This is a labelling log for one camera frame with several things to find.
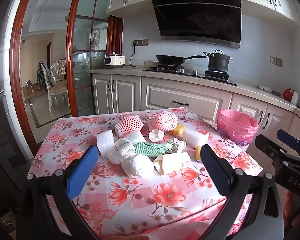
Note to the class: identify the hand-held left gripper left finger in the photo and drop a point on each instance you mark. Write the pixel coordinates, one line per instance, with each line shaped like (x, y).
(82, 171)

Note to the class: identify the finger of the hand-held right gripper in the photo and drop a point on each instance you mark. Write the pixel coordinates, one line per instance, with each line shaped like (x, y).
(287, 137)
(265, 146)

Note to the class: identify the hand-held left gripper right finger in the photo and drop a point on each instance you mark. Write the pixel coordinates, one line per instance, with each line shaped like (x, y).
(215, 170)

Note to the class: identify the bin with pink bag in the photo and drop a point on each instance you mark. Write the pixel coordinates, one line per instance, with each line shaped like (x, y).
(237, 127)

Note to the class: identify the white foam tube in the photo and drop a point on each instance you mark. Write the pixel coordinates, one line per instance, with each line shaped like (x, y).
(196, 138)

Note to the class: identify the red foam fruit net sleeve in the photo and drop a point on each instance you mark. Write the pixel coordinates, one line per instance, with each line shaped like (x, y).
(128, 127)

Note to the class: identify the white tissue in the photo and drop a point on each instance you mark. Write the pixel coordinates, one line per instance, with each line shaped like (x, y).
(156, 135)

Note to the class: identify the pink foam fruit net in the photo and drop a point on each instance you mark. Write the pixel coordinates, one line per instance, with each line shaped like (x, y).
(165, 121)

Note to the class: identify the person's right hand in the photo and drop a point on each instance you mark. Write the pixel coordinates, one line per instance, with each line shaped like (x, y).
(288, 206)

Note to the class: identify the yellow sponge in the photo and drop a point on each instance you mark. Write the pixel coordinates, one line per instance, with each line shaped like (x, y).
(178, 129)
(198, 153)

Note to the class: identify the white two-door lower cabinet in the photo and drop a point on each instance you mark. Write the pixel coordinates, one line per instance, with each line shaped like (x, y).
(122, 95)
(275, 115)

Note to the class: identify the white foam sheet roll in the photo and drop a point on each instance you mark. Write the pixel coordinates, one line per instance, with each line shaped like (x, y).
(105, 142)

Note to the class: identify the small white jug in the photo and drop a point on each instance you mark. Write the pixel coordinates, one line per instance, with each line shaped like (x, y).
(294, 98)

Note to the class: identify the beige rolled paper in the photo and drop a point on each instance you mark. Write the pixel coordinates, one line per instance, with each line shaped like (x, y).
(172, 162)

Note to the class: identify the red round jar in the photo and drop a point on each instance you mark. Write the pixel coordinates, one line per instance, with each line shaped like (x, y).
(288, 93)

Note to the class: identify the small grey dish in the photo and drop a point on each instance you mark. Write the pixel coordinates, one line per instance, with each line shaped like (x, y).
(276, 93)

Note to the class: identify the crumpled green printed wrapper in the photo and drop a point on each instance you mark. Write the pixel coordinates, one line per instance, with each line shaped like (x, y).
(176, 145)

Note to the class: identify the white paper wrapper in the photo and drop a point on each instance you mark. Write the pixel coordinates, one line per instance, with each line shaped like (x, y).
(125, 148)

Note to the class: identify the crumpled white plastic bag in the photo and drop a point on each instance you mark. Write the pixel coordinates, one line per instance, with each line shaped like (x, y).
(137, 167)

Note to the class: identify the beige stone countertop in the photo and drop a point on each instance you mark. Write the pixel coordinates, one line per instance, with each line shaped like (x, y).
(247, 88)

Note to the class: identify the white foam block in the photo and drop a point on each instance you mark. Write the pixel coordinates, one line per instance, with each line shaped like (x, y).
(136, 137)

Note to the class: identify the pink floral tablecloth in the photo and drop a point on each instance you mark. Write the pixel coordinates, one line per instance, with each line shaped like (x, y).
(140, 200)

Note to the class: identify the green striped cloth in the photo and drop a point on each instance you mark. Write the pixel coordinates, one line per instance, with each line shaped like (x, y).
(150, 148)

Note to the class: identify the white kitchen drawer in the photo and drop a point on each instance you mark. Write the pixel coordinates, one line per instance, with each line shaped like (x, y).
(185, 97)

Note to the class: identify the white upholstered chair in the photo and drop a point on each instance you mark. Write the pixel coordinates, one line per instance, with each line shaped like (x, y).
(57, 85)

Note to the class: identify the dark stock pot with lid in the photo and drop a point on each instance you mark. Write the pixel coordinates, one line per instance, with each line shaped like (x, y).
(218, 62)

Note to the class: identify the cardboard box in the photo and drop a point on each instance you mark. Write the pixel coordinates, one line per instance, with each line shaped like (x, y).
(33, 87)

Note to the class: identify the black gas stove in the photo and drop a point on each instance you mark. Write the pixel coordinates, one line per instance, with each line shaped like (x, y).
(190, 73)

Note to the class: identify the dark patterned clothes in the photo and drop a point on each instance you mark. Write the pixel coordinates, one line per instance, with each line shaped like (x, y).
(43, 76)

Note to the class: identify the dark built-in appliance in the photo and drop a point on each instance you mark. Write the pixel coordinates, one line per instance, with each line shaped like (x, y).
(2, 105)

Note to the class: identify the white rice cooker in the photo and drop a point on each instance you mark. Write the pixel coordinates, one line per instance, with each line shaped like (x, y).
(114, 60)

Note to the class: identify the black wok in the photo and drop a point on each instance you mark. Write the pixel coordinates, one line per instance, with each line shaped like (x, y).
(171, 58)

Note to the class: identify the sliding glass door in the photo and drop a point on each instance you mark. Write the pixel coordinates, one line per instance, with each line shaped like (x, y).
(85, 42)

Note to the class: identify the black range hood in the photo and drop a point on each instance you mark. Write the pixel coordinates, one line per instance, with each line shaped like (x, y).
(197, 17)

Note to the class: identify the silver wall socket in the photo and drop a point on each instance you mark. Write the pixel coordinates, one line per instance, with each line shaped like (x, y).
(275, 60)

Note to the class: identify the red wooden door frame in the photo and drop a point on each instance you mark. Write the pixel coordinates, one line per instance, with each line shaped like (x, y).
(15, 67)

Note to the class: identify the gold wall socket strip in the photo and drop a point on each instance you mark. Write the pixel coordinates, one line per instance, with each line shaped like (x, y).
(141, 42)

